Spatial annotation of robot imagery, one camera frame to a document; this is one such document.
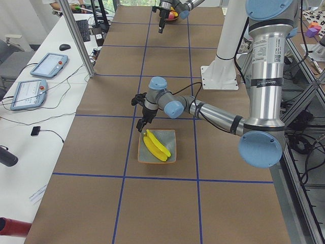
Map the bright yellow banana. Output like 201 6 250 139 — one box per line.
143 133 168 162

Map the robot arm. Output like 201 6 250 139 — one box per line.
131 1 301 168
152 0 204 34

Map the red cylinder object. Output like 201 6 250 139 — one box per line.
1 217 32 237

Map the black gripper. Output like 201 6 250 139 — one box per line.
136 107 158 132
158 7 170 34

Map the teach pendant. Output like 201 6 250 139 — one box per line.
10 79 48 110
30 53 69 79

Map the teach pendant far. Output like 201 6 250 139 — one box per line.
30 53 69 79

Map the aluminium frame post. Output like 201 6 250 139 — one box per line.
58 0 94 78

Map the grey square plate orange rim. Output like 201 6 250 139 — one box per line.
138 129 177 164

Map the black computer mouse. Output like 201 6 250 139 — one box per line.
59 44 71 51

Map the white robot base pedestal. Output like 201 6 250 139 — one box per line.
201 0 248 90

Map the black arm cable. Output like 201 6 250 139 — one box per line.
175 81 204 112

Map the black keyboard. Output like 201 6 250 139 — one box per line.
76 19 90 42

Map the red apple lower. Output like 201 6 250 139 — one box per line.
168 12 177 20

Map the black cylinder on desk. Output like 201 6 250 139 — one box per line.
0 145 18 167

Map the woven wicker basket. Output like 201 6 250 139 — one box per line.
162 12 179 21

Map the teach pendant near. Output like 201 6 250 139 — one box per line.
10 79 48 110

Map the small black box on desk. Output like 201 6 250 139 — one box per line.
30 126 41 136

